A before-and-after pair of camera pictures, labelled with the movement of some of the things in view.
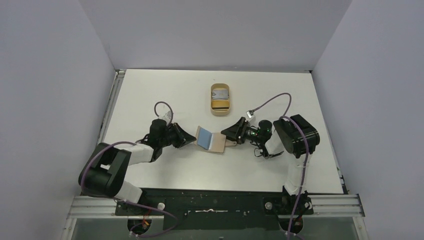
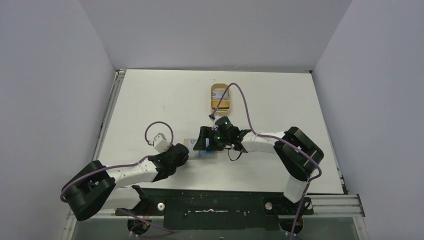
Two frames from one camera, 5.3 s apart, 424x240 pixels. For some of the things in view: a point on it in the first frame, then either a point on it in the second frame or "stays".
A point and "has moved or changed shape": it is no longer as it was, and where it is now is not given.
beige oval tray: [220, 99] stays
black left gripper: [183, 138] -> [162, 154]
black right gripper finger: [237, 129] -> [200, 144]
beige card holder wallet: [214, 142] has moved or changed shape
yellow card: [220, 103] stays
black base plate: [216, 208] stays
